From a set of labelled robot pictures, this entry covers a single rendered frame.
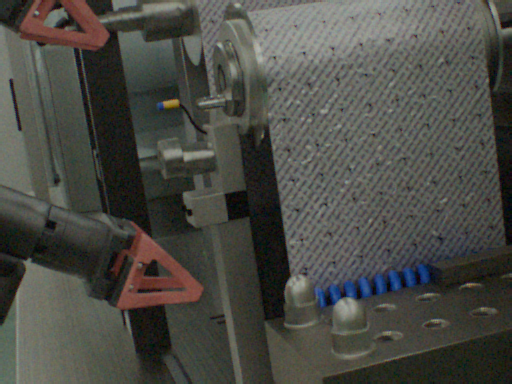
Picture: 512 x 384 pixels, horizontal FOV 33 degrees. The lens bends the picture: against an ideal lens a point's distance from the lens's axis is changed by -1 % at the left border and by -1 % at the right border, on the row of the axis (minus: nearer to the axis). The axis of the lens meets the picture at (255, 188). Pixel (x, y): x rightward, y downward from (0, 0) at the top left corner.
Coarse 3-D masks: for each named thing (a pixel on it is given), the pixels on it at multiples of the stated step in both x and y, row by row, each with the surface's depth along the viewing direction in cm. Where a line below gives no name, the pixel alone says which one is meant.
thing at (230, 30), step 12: (480, 12) 88; (228, 24) 84; (228, 36) 85; (240, 36) 82; (240, 48) 82; (240, 60) 83; (252, 60) 81; (252, 72) 81; (252, 84) 82; (252, 96) 82; (252, 108) 83; (240, 120) 87; (252, 120) 84; (240, 132) 88; (252, 132) 86
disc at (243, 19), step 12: (228, 12) 87; (240, 12) 83; (240, 24) 83; (252, 24) 81; (252, 36) 80; (252, 48) 81; (264, 72) 80; (264, 84) 80; (264, 96) 81; (264, 108) 81; (264, 120) 82; (264, 132) 83; (252, 144) 88
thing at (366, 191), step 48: (432, 96) 86; (480, 96) 87; (288, 144) 83; (336, 144) 84; (384, 144) 85; (432, 144) 87; (480, 144) 88; (288, 192) 83; (336, 192) 84; (384, 192) 86; (432, 192) 87; (480, 192) 89; (288, 240) 84; (336, 240) 85; (384, 240) 86; (432, 240) 88; (480, 240) 89
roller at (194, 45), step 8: (192, 0) 106; (192, 8) 107; (200, 32) 105; (184, 40) 115; (192, 40) 110; (200, 40) 106; (192, 48) 111; (200, 48) 106; (192, 56) 112; (200, 56) 107
